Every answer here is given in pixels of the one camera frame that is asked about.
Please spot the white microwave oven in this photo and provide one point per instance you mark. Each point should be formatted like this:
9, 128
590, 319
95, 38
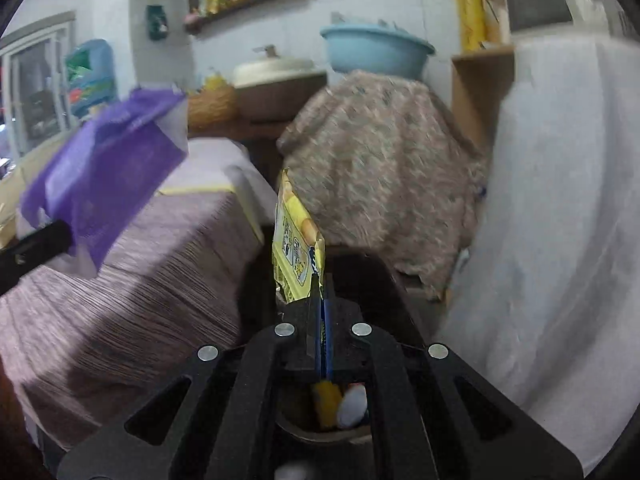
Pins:
545, 0

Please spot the white cloth cover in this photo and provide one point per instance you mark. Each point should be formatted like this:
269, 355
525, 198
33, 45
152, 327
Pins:
560, 235

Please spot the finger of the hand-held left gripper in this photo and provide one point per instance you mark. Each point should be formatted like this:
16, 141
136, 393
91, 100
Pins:
35, 249

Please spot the purple plastic bag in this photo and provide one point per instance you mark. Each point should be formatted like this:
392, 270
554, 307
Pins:
110, 170

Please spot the cream yellow-edged table cover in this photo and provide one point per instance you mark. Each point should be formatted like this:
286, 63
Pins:
210, 160

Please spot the bronze faucet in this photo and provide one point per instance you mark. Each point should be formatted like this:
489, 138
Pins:
266, 51

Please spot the green hanging bag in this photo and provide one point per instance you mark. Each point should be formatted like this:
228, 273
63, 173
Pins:
156, 21

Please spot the light blue plastic basin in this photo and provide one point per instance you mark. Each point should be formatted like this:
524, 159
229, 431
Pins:
375, 50

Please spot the floral cloth cover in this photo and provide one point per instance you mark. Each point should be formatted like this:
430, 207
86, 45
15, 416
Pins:
380, 160

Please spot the striped purple tablecloth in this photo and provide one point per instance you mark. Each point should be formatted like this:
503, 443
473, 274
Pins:
125, 310

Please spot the yellow soap pump bottle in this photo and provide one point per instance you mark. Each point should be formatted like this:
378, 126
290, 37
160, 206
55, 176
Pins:
216, 80

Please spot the woven wicker basin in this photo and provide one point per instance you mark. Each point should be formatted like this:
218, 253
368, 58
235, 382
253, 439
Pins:
212, 107

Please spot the small wicker holder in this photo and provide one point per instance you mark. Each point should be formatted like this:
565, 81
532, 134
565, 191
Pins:
495, 17

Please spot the wooden cabinet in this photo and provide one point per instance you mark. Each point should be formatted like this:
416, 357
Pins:
475, 95

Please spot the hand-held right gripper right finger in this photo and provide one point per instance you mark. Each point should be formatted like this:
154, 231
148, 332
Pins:
345, 325

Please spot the sliding glass window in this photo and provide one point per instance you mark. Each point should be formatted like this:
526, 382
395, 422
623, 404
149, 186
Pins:
35, 90

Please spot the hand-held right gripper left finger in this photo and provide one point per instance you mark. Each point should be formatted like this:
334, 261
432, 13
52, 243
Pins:
300, 325

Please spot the yellow snack wrapper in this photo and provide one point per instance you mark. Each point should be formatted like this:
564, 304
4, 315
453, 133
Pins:
295, 240

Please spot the yellow foil roll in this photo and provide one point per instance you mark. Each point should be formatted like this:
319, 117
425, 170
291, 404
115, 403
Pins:
469, 7

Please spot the brown pot with cream lid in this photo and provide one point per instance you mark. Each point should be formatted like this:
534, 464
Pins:
280, 92

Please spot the yellow cylindrical can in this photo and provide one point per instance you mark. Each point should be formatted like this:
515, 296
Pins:
327, 402

